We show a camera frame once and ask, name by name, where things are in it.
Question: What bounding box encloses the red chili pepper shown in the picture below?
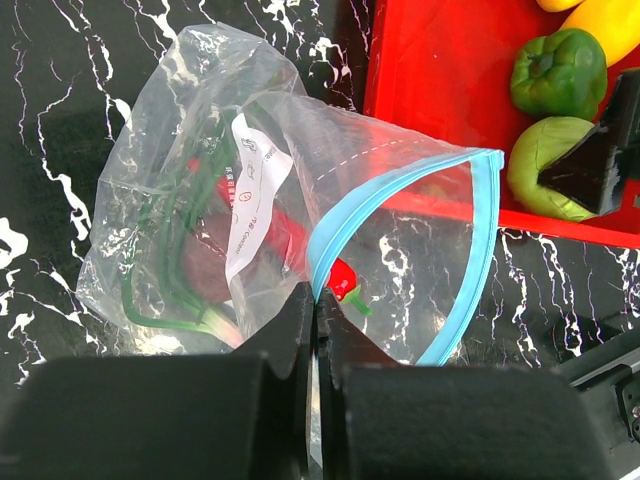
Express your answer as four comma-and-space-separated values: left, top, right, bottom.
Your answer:
217, 179, 372, 316

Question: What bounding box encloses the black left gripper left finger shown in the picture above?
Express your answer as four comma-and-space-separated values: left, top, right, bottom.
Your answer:
1, 283, 314, 479

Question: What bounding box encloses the clear blue zip bag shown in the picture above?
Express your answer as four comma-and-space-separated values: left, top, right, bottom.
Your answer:
76, 24, 504, 366

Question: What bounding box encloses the purple passion fruit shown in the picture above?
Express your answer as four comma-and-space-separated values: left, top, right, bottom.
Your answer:
182, 213, 231, 304

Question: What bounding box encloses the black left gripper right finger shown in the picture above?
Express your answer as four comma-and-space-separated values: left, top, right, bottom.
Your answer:
317, 292, 612, 479

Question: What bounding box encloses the yellow lemon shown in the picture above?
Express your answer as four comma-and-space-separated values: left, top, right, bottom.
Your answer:
536, 0, 583, 13

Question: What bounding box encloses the yellow orange fruit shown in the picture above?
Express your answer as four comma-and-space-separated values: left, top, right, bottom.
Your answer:
560, 0, 640, 67

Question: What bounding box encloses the red plastic tray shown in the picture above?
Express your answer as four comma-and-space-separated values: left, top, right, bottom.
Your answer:
362, 0, 640, 250

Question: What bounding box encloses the pale green cabbage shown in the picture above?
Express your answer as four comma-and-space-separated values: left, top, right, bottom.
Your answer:
506, 116, 595, 223

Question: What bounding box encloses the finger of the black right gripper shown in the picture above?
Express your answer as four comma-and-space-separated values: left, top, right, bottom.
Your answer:
537, 68, 639, 215

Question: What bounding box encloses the green bell pepper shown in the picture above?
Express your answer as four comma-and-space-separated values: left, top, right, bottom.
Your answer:
510, 28, 608, 121

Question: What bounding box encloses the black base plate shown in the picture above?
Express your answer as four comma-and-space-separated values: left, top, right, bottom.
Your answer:
553, 329, 639, 479

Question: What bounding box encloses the green scallion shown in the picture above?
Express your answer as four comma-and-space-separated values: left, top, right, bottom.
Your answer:
121, 111, 242, 348

